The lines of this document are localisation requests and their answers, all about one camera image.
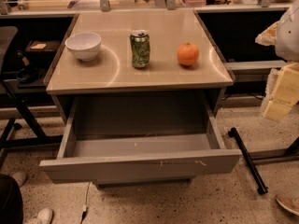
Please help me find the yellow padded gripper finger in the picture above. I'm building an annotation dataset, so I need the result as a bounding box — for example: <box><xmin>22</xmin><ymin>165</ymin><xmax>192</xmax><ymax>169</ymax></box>
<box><xmin>261</xmin><ymin>63</ymin><xmax>299</xmax><ymax>121</ymax></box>

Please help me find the grey top drawer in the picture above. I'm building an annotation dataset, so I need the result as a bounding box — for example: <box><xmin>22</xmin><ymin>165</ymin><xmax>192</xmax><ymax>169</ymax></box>
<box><xmin>40</xmin><ymin>91</ymin><xmax>241</xmax><ymax>186</ymax></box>

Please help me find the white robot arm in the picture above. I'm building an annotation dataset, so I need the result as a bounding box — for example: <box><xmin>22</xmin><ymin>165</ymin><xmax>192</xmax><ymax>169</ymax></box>
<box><xmin>255</xmin><ymin>0</ymin><xmax>299</xmax><ymax>121</ymax></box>

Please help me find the grey drawer cabinet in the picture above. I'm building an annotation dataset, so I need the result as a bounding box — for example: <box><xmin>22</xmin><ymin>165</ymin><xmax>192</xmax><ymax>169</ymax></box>
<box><xmin>40</xmin><ymin>9</ymin><xmax>240</xmax><ymax>186</ymax></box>

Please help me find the black floor bar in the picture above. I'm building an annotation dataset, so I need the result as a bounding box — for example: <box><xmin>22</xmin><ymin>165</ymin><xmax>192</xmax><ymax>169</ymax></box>
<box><xmin>228</xmin><ymin>127</ymin><xmax>268</xmax><ymax>195</ymax></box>

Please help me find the orange fruit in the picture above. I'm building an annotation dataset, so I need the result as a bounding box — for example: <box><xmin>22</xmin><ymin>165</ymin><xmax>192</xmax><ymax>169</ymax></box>
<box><xmin>177</xmin><ymin>43</ymin><xmax>199</xmax><ymax>66</ymax></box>

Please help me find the shoe at right edge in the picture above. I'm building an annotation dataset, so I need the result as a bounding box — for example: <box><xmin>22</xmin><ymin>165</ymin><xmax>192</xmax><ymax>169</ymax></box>
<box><xmin>276</xmin><ymin>194</ymin><xmax>299</xmax><ymax>216</ymax></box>

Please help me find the green soda can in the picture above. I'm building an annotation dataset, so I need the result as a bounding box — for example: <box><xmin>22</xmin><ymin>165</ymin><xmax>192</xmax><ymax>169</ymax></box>
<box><xmin>130</xmin><ymin>30</ymin><xmax>150</xmax><ymax>68</ymax></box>

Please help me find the white ceramic bowl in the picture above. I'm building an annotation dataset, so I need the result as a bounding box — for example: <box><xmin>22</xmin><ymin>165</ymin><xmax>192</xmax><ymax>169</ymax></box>
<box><xmin>64</xmin><ymin>32</ymin><xmax>102</xmax><ymax>61</ymax></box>

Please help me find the white shoe left lower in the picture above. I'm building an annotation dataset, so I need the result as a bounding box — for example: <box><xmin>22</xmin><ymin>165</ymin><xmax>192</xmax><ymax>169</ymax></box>
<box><xmin>25</xmin><ymin>208</ymin><xmax>53</xmax><ymax>224</ymax></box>

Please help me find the white shoe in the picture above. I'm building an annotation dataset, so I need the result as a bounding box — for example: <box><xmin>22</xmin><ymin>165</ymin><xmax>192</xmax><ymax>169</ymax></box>
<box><xmin>25</xmin><ymin>208</ymin><xmax>53</xmax><ymax>224</ymax></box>
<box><xmin>12</xmin><ymin>172</ymin><xmax>27</xmax><ymax>187</ymax></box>

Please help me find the white shoe left upper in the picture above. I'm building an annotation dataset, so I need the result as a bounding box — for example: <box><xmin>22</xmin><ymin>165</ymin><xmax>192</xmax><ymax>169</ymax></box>
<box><xmin>12</xmin><ymin>172</ymin><xmax>27</xmax><ymax>187</ymax></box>

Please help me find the dark trouser leg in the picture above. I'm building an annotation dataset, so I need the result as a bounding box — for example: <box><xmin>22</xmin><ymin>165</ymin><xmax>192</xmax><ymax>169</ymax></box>
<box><xmin>0</xmin><ymin>175</ymin><xmax>23</xmax><ymax>224</ymax></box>

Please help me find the white floor cable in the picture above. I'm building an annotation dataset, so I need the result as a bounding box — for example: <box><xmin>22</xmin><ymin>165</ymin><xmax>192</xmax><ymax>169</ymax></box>
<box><xmin>79</xmin><ymin>181</ymin><xmax>92</xmax><ymax>224</ymax></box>

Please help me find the black chair frame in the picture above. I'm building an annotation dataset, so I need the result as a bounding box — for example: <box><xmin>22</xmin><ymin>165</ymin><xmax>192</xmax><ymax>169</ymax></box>
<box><xmin>0</xmin><ymin>26</ymin><xmax>63</xmax><ymax>161</ymax></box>

